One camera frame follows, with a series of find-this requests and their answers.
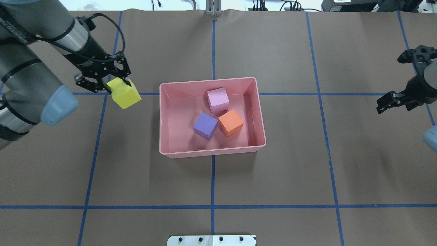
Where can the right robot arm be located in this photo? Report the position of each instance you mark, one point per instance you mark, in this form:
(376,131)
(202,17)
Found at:
(420,89)

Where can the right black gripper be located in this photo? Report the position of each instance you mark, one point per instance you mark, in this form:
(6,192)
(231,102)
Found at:
(418,87)

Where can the yellow foam block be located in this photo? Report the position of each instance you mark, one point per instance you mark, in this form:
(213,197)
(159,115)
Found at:
(124,95)

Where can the orange foam block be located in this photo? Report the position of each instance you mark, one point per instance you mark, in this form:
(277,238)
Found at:
(230,123)

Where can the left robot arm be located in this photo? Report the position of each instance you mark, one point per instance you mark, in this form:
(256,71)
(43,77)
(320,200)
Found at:
(35,94)

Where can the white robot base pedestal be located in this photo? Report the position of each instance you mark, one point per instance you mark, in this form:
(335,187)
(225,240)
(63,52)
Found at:
(212,240)

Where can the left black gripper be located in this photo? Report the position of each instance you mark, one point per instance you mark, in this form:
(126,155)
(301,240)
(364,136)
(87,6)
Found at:
(89,54)

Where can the pink foam block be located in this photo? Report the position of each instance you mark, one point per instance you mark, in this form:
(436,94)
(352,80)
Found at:
(218,100)

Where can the purple foam block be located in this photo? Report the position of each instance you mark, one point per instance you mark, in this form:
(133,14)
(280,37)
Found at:
(205,126)

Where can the aluminium frame post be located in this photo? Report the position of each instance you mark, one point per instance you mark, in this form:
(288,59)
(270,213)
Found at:
(213,8)

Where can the pink plastic bin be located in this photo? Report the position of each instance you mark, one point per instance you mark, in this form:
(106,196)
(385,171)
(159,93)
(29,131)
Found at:
(182,103)

